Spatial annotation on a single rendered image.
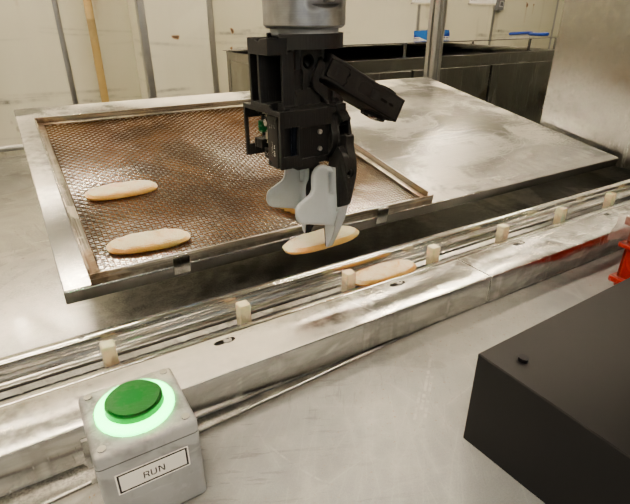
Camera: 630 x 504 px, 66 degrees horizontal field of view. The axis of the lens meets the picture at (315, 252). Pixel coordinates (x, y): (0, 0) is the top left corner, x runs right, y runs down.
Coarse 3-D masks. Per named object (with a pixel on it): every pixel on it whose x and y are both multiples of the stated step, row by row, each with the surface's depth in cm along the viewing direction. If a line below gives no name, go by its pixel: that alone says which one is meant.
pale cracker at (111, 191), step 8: (112, 184) 70; (120, 184) 70; (128, 184) 70; (136, 184) 70; (144, 184) 71; (152, 184) 71; (88, 192) 68; (96, 192) 68; (104, 192) 68; (112, 192) 68; (120, 192) 68; (128, 192) 69; (136, 192) 69; (144, 192) 70; (96, 200) 67
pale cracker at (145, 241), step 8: (144, 232) 61; (152, 232) 61; (160, 232) 61; (168, 232) 61; (176, 232) 61; (184, 232) 62; (112, 240) 59; (120, 240) 59; (128, 240) 59; (136, 240) 59; (144, 240) 59; (152, 240) 59; (160, 240) 60; (168, 240) 60; (176, 240) 60; (184, 240) 61; (112, 248) 58; (120, 248) 58; (128, 248) 58; (136, 248) 58; (144, 248) 59; (152, 248) 59; (160, 248) 59
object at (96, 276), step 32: (64, 128) 87; (128, 128) 90; (160, 128) 91; (192, 128) 92; (224, 128) 94; (96, 160) 78; (160, 160) 80; (64, 192) 68; (160, 192) 71; (224, 192) 73; (256, 192) 74; (416, 192) 78; (128, 224) 64; (160, 224) 64; (192, 224) 65; (224, 224) 66; (128, 256) 58; (192, 256) 58
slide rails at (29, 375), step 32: (512, 224) 78; (416, 256) 68; (320, 288) 60; (192, 320) 54; (224, 320) 54; (256, 320) 54; (96, 352) 48; (128, 352) 49; (160, 352) 48; (0, 384) 44; (64, 384) 44
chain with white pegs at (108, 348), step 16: (608, 192) 86; (560, 208) 79; (496, 240) 74; (432, 256) 66; (352, 272) 59; (352, 288) 60; (240, 304) 53; (240, 320) 53; (112, 352) 46; (48, 384) 46; (0, 400) 44
